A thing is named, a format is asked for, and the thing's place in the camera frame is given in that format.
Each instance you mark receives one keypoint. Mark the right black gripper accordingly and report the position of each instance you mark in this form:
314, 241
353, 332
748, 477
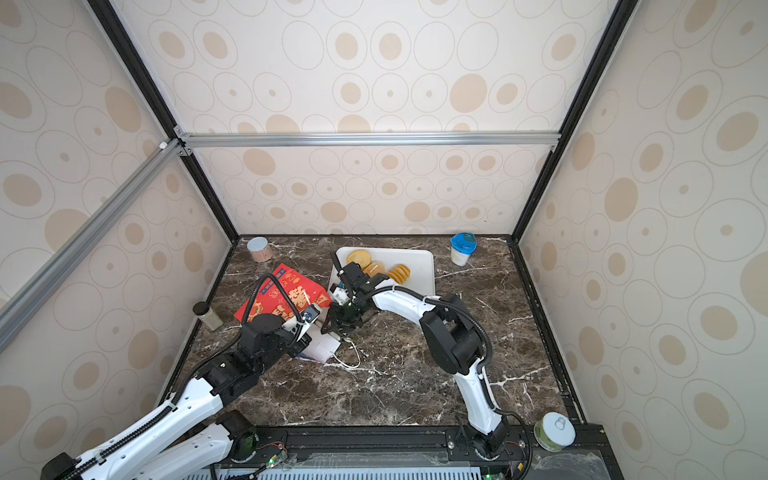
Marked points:
337, 323

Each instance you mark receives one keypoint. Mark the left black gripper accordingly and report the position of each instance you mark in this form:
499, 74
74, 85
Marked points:
304, 342

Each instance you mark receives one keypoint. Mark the red paper gift bag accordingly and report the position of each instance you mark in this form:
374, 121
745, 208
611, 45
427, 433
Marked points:
303, 292

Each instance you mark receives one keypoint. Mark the oval fake bread roll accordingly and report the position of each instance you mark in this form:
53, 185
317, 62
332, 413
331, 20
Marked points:
375, 268

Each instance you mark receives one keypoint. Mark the round fake bread bun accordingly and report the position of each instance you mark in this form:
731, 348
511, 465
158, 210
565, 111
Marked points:
360, 257

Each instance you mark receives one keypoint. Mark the ridged fake bread stack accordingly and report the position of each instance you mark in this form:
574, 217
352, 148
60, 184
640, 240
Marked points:
399, 273

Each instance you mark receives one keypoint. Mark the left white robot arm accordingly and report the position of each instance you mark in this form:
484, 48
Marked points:
212, 385

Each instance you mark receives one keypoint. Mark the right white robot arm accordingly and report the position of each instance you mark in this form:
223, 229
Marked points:
457, 342

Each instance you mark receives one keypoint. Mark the clear jar pink contents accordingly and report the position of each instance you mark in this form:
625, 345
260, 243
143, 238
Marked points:
259, 249

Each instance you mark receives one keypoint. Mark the white rectangular tray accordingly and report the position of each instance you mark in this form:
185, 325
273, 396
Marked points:
419, 262

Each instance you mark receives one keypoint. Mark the white cup blue lid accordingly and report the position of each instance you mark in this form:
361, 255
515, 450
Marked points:
463, 245

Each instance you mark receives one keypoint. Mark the left diagonal aluminium bar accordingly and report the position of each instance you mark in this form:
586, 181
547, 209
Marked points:
25, 304

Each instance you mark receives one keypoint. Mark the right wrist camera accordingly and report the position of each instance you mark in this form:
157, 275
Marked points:
339, 294

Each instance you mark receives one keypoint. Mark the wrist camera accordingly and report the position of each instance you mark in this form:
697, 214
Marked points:
307, 318
339, 294

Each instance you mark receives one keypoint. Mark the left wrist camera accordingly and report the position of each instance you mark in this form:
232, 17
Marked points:
307, 318

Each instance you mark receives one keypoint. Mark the horizontal aluminium frame bar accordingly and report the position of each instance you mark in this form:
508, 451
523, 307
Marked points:
387, 139

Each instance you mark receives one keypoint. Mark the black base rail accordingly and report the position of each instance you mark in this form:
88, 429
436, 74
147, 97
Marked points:
413, 452

